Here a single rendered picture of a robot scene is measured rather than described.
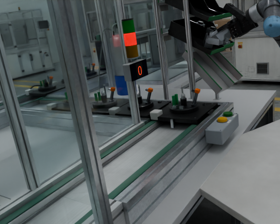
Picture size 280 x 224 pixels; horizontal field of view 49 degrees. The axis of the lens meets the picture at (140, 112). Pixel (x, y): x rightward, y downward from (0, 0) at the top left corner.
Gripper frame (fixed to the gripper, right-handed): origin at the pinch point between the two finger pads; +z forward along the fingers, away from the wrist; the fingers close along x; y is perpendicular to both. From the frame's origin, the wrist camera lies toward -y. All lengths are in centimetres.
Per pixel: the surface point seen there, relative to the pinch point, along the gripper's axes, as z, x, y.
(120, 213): -7, -95, 43
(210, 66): 16.3, 8.7, 12.6
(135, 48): 9.0, -46.3, -4.8
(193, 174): -2, -58, 48
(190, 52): 12.9, -7.2, 3.0
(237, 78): 13.0, 23.4, 25.0
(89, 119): -26, -103, 17
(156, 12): 19.4, -10.0, -23.5
